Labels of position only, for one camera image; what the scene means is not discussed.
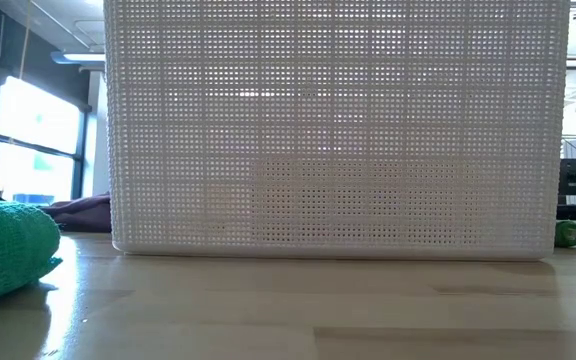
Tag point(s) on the long ceiling light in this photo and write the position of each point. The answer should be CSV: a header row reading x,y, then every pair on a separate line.
x,y
83,57

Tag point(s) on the white perforated plastic basket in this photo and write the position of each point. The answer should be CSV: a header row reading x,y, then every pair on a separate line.
x,y
338,150

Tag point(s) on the teal bandage roll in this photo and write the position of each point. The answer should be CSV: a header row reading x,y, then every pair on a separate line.
x,y
8,240

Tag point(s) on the large bright window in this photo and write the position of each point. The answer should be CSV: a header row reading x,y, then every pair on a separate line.
x,y
38,125

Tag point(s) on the purple folded cloth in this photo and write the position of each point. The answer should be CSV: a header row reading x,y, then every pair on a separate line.
x,y
83,215

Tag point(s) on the bright green bandage roll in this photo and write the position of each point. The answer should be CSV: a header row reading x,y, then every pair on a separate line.
x,y
568,234

